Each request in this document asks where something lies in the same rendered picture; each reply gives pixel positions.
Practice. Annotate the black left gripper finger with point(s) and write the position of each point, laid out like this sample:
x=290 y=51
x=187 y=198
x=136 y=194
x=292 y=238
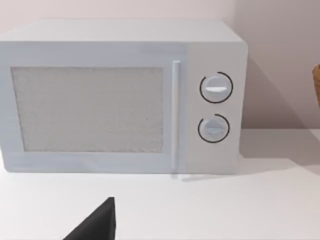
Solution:
x=100 y=222

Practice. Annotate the pale microwave door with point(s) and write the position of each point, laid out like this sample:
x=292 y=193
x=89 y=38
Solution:
x=87 y=110

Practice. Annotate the pale microwave oven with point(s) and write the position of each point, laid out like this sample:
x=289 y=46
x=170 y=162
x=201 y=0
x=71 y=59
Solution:
x=215 y=155

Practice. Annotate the pale microwave knob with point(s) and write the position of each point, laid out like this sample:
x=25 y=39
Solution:
x=213 y=128
x=216 y=87

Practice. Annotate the brown wicker basket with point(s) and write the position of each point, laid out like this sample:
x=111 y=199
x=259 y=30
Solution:
x=317 y=85

